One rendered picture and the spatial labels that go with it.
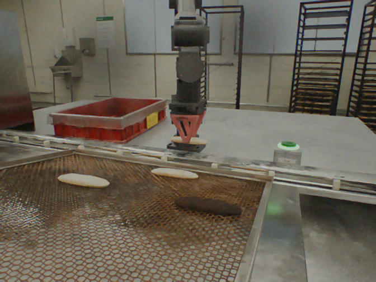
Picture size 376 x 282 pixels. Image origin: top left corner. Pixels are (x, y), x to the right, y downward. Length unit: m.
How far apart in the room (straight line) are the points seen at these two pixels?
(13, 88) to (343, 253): 1.21
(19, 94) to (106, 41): 5.01
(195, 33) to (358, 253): 0.52
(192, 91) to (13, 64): 0.84
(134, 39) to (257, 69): 2.49
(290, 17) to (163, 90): 2.62
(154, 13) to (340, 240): 5.37
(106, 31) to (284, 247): 6.05
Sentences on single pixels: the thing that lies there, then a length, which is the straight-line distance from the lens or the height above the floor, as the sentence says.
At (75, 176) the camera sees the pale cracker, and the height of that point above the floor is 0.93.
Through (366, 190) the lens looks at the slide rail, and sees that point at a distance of 0.72.
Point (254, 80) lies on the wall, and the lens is 5.08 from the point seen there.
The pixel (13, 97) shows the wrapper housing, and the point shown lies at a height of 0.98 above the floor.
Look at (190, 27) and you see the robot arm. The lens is 0.64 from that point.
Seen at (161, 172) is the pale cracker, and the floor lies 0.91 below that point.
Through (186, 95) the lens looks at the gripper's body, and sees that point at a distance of 0.64.
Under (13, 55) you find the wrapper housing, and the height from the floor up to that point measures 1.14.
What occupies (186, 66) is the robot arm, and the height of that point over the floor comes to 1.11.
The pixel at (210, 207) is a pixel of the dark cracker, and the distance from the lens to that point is 0.39.
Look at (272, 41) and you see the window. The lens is 5.04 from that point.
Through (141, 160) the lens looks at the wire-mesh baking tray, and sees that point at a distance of 0.66.
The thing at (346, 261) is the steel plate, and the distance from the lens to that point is 0.53.
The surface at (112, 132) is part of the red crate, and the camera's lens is 1.04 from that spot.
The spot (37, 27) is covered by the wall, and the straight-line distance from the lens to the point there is 7.51.
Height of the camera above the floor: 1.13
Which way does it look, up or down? 17 degrees down
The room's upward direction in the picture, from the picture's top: straight up
